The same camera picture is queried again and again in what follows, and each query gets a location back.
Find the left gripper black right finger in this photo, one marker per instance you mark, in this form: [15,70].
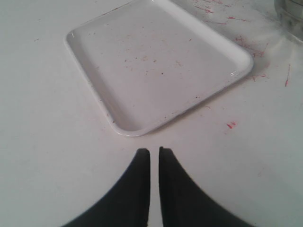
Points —
[183,203]

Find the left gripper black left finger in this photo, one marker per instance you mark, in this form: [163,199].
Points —
[127,203]

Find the steel bowl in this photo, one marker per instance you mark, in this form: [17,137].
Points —
[290,14]

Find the white rectangular plastic tray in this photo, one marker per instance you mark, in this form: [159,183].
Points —
[150,61]

